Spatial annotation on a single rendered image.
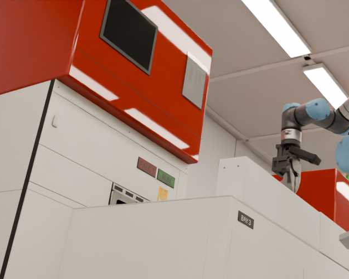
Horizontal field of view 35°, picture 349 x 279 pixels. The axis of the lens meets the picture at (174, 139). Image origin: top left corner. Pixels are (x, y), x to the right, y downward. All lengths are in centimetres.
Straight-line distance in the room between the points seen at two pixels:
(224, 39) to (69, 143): 255
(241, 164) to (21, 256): 72
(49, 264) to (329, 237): 101
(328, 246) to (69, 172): 97
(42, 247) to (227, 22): 268
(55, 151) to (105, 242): 36
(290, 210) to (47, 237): 79
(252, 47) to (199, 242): 298
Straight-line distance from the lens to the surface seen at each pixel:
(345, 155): 176
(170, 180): 234
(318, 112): 198
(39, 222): 183
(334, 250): 218
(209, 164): 537
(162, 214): 164
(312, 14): 401
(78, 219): 188
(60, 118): 193
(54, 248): 187
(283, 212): 181
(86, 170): 198
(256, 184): 166
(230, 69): 466
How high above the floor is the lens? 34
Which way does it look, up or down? 23 degrees up
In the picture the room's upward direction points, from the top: 9 degrees clockwise
